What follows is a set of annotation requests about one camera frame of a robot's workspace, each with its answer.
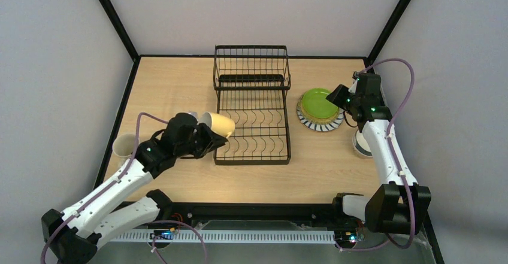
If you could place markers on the right controller board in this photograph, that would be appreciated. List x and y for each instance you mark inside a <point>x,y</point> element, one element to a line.
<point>351,236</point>

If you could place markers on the cream ceramic mug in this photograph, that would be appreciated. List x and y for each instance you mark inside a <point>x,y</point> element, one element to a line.
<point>124,145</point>

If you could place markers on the left controller board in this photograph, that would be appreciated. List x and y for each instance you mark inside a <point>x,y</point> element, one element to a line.
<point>163,234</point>

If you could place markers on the blue striped white plate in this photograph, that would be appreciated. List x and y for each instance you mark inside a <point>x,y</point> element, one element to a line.
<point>319,125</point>

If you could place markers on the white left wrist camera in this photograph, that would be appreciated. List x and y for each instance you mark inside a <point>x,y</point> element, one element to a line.
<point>193,114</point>

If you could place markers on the white bowl dark rim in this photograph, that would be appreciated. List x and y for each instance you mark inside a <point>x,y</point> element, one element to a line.
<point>361,146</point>

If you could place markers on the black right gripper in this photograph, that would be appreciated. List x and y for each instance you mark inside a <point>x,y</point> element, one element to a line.
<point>345,100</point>

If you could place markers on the controller board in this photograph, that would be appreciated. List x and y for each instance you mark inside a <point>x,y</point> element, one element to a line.
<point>163,234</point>
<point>351,236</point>

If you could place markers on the yellow handled mug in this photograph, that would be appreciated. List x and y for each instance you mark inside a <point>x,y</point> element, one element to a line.
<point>219,124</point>

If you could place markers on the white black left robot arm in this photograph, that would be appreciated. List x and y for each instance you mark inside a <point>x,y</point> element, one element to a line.
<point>75,234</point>

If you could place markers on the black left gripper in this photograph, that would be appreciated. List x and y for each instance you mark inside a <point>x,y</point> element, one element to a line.
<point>203,140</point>

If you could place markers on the black aluminium frame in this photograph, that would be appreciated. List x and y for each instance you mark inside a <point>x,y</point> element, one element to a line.
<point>261,212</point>

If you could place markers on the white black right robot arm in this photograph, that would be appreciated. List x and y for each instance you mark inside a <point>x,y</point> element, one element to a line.
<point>400,204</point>

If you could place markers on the white slotted cable duct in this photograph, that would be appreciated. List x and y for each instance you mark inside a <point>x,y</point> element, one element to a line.
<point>235,237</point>

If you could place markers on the black wire dish rack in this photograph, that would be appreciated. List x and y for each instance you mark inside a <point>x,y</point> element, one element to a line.
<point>251,84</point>

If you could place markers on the green plate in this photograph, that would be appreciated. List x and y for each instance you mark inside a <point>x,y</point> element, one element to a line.
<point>315,94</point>

